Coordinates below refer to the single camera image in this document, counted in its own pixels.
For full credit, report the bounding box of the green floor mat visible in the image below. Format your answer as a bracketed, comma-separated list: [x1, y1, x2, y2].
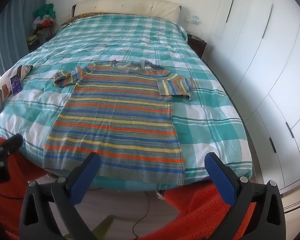
[89, 214, 121, 240]

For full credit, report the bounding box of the smartphone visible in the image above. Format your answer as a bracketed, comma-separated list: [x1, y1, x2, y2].
[9, 76, 23, 95]

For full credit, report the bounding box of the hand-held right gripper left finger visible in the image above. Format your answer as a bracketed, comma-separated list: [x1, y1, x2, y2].
[19, 152, 101, 240]

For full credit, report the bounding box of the black floor cable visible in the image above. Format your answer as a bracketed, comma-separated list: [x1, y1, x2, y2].
[132, 192, 151, 239]

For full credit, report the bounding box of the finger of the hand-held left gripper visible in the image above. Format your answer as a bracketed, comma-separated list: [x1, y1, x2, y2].
[0, 133, 24, 162]

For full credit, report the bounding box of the striped knit sweater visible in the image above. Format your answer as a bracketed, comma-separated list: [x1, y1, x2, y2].
[42, 60, 194, 186]

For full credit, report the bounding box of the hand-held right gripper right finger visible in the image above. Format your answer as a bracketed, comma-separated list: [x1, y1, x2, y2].
[205, 152, 287, 240]

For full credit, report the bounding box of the teal plaid blanket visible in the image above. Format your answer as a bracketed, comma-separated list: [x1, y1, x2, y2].
[0, 14, 253, 186]

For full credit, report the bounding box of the pile of clothes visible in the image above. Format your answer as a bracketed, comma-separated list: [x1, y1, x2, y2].
[27, 3, 59, 46]

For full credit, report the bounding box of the printed pillow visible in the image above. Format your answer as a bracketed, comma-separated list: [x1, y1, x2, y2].
[0, 65, 34, 114]

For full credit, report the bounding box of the white wardrobe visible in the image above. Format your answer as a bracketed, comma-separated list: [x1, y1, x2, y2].
[202, 0, 300, 196]

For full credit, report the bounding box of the blue curtain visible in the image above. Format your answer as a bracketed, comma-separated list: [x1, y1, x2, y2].
[0, 0, 49, 73]

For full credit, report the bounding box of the dark nightstand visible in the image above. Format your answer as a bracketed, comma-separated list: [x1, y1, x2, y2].
[186, 33, 208, 59]

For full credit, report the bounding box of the orange fleece garment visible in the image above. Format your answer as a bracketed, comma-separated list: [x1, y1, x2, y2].
[0, 136, 258, 240]

